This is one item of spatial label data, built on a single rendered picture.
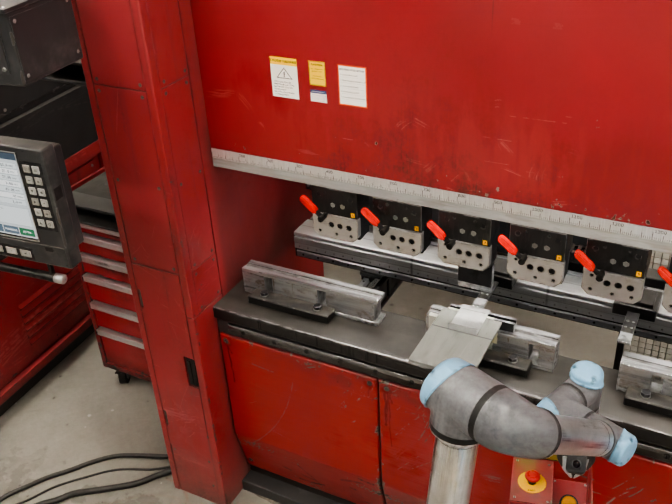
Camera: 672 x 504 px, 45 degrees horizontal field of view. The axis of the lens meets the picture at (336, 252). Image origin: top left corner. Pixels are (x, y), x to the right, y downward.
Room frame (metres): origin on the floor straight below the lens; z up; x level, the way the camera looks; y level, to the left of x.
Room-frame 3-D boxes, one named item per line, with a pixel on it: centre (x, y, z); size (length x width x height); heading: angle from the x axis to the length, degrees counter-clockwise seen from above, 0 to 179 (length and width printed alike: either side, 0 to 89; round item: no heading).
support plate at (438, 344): (1.80, -0.32, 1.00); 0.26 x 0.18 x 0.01; 151
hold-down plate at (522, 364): (1.85, -0.40, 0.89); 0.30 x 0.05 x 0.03; 61
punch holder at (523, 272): (1.84, -0.55, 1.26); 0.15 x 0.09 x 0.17; 61
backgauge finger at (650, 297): (1.85, -0.84, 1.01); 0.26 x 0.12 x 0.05; 151
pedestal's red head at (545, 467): (1.46, -0.52, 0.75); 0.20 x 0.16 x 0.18; 74
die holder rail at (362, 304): (2.19, 0.09, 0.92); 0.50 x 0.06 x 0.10; 61
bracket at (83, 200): (2.32, 0.87, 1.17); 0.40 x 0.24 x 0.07; 61
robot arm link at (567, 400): (1.34, -0.49, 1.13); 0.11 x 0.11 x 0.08; 38
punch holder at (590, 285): (1.74, -0.72, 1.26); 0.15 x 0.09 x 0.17; 61
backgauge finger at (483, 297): (2.06, -0.47, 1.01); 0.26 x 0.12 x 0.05; 151
